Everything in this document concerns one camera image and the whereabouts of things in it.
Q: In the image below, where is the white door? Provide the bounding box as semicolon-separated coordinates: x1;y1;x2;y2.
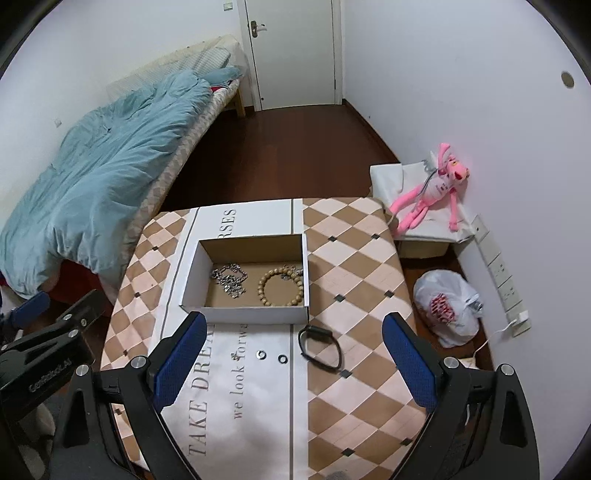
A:
244;0;336;111

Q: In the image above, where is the wooden bead bracelet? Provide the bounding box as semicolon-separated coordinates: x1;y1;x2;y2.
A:
257;269;307;309

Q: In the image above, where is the black wristband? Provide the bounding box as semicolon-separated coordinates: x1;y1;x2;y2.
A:
298;325;343;370

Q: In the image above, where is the white charger plug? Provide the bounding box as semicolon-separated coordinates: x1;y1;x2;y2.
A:
508;311;532;336

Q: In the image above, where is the blue pillow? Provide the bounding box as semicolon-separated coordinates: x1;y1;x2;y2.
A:
203;66;246;86

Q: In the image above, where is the white charger cable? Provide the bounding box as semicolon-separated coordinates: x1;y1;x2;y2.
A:
470;323;514;359

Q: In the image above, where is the blue duvet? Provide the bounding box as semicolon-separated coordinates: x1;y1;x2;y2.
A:
0;69;214;299

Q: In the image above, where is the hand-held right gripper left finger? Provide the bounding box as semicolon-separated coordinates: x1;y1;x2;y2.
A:
52;311;208;480

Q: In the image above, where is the pink plush toy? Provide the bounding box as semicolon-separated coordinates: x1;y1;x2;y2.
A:
390;142;471;233

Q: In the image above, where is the checkered tablecloth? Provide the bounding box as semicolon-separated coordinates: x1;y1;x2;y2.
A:
100;197;428;480

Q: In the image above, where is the striped pillow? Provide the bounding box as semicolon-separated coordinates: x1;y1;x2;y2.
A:
185;46;232;71

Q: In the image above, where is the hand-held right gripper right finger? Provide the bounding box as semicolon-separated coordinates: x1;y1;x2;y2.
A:
382;312;542;480

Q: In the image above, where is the white plastic bag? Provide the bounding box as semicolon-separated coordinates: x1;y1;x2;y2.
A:
412;270;484;350

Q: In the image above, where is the red cloth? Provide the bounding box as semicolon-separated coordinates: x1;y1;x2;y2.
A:
44;261;119;308

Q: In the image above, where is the bed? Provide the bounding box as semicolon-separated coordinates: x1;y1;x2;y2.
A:
0;34;246;306

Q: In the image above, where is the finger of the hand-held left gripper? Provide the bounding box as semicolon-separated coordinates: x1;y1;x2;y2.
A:
9;291;51;329
54;289;113;343

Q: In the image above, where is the white printed cloth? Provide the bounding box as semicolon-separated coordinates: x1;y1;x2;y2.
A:
152;198;309;480

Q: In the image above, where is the white cardboard box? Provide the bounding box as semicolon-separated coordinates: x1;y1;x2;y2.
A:
179;233;310;325

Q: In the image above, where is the row of wall sockets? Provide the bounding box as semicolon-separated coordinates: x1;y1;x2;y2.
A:
469;213;525;315

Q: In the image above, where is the silver chain necklace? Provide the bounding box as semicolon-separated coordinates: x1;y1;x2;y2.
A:
210;263;248;299

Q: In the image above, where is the brown cardboard box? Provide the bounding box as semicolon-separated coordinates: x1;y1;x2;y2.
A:
397;239;449;260

